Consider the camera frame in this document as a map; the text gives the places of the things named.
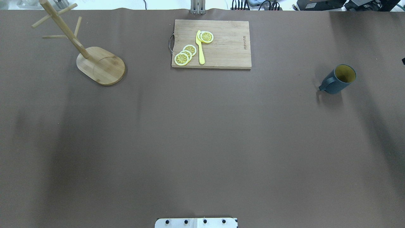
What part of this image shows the dark blue mug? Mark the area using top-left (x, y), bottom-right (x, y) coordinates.
top-left (319, 64), bottom-right (356, 94)

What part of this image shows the wooden cup storage rack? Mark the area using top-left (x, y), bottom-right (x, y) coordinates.
top-left (31, 0), bottom-right (126, 86)

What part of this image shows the lemon slice middle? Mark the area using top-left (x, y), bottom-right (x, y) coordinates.
top-left (180, 50), bottom-right (193, 60)

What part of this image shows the lemon slice back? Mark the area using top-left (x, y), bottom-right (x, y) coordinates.
top-left (183, 44), bottom-right (197, 56)

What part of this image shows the wooden cutting board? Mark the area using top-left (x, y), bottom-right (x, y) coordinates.
top-left (171, 19), bottom-right (252, 70)

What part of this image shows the yellow plastic knife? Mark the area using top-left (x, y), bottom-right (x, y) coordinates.
top-left (195, 30), bottom-right (205, 65)

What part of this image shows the lemon slice by knife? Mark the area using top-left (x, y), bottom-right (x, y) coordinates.
top-left (197, 31), bottom-right (214, 43)

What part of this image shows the metal frame post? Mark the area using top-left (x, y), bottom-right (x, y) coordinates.
top-left (190, 0), bottom-right (206, 15)

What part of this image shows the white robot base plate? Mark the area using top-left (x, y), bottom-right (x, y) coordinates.
top-left (154, 218), bottom-right (239, 228)

